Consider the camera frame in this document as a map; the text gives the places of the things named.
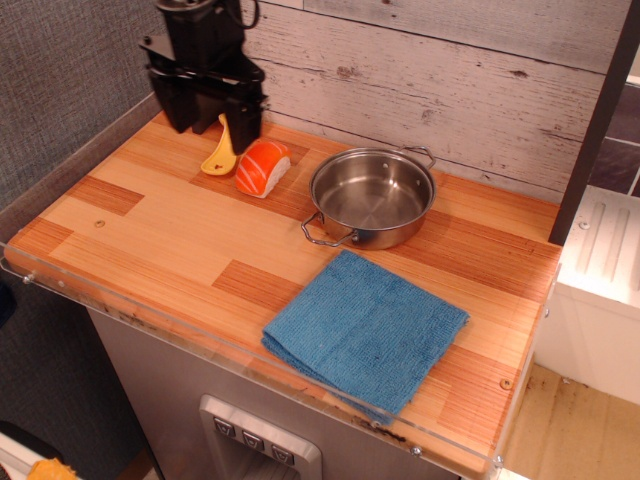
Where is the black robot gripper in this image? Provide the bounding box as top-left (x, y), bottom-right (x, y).
top-left (140, 1), bottom-right (265, 155)

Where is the orange salmon sushi toy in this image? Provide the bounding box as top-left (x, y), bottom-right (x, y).
top-left (235, 141), bottom-right (292, 199)

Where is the yellow dish brush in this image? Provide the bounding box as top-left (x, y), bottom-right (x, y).
top-left (200, 113), bottom-right (237, 176)

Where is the stainless steel pot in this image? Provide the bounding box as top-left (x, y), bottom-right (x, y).
top-left (301, 146), bottom-right (436, 250)

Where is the blue folded cloth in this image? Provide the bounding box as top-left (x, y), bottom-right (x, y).
top-left (262, 251), bottom-right (469, 425)

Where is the clear acrylic edge guard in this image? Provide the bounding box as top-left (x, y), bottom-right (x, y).
top-left (5, 229), bottom-right (561, 479)

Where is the grey toy fridge cabinet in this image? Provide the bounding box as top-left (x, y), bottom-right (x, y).
top-left (90, 310), bottom-right (456, 479)

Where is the silver dispenser panel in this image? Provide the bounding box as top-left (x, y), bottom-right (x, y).
top-left (199, 394), bottom-right (323, 479)

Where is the yellow object at corner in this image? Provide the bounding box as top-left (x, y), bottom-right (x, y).
top-left (26, 458), bottom-right (78, 480)

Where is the white toy sink unit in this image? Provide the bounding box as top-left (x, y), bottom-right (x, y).
top-left (534, 187), bottom-right (639, 403)

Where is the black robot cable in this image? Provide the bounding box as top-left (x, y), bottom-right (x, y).
top-left (234, 0), bottom-right (261, 30)

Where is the dark grey right post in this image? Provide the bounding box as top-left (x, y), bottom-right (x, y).
top-left (548, 0), bottom-right (639, 246)

